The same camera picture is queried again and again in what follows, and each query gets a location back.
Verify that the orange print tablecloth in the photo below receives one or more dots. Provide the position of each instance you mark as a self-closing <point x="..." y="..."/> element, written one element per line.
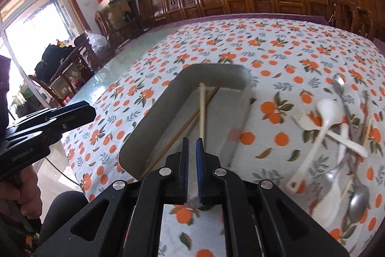
<point x="270" y="58"/>

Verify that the metal tray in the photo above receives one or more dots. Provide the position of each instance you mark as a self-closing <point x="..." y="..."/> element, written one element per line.
<point x="168" y="112"/>

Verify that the light bamboo chopstick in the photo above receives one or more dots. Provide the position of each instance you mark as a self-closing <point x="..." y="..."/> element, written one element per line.
<point x="367" y="130"/>
<point x="202" y="112"/>

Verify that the cardboard box with label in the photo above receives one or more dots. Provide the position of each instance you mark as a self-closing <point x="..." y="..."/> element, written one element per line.
<point x="64" y="82"/>

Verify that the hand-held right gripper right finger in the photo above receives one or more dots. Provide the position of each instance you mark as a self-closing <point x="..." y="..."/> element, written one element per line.
<point x="199" y="172"/>

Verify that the clear plastic bag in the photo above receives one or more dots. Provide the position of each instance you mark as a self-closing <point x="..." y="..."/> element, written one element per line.
<point x="97" y="41"/>

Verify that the white ceramic spoon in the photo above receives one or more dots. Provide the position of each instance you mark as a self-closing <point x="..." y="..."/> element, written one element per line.
<point x="334" y="184"/>
<point x="329" y="111"/>

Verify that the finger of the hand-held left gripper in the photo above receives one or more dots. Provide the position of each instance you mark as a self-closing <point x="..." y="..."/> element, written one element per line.
<point x="72" y="111"/>
<point x="79" y="121"/>

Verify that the brown wooden chopstick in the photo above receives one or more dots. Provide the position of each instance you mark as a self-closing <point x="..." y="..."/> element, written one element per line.
<point x="186" y="127"/>

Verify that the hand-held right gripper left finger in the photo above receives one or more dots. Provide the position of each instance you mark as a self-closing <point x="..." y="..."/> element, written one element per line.
<point x="186" y="172"/>

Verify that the wooden glass cabinet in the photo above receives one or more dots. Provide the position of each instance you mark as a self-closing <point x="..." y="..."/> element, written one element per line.
<point x="115" y="22"/>

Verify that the black bag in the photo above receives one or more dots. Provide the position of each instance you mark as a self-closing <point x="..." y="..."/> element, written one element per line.
<point x="55" y="58"/>

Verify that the dark wooden side chair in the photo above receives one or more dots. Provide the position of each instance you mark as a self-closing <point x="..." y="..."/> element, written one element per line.
<point x="81" y="61"/>

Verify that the white plastic fork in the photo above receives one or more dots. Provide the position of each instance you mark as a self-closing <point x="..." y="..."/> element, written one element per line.
<point x="303" y="121"/>

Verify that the person's dark trouser leg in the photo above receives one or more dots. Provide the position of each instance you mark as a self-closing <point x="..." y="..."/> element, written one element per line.
<point x="63" y="214"/>

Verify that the person's left hand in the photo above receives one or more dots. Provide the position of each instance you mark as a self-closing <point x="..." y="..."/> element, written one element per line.
<point x="22" y="196"/>

